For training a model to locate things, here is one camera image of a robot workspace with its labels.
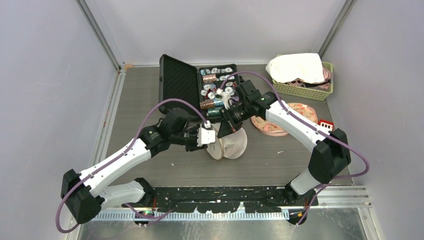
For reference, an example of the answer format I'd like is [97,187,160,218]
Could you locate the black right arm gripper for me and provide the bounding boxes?
[218,101,252,139]

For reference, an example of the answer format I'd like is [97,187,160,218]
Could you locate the aluminium frame rail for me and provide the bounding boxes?
[75,0,121,72]

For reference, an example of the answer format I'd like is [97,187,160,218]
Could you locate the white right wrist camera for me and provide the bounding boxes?
[215,88,231,110]

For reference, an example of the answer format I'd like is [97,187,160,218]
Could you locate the floral mesh laundry bag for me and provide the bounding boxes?
[250,102,318,139]

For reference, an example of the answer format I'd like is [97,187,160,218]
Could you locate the black poker chip case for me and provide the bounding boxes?
[159,54,241,123]

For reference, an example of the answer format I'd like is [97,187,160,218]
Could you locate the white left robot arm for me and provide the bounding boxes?
[61,108,211,224]

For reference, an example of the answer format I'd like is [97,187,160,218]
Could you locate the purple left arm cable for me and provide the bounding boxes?
[54,98,211,234]

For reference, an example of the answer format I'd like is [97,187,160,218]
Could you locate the white bra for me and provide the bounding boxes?
[265,53,325,84]

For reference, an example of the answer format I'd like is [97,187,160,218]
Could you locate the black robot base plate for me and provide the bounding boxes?
[131,186,318,214]

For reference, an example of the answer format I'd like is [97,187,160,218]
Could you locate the pink bras in basket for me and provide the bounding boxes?
[285,67,333,91]

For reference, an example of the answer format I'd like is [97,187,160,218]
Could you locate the green plastic basket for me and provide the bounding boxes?
[272,61,334,101]

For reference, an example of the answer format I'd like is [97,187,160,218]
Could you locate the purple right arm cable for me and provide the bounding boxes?
[218,71,371,226]

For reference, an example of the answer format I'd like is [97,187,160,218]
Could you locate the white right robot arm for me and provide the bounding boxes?
[216,80,351,205]

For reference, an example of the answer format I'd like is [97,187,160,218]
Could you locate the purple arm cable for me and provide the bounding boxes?
[54,98,211,234]
[218,71,371,226]

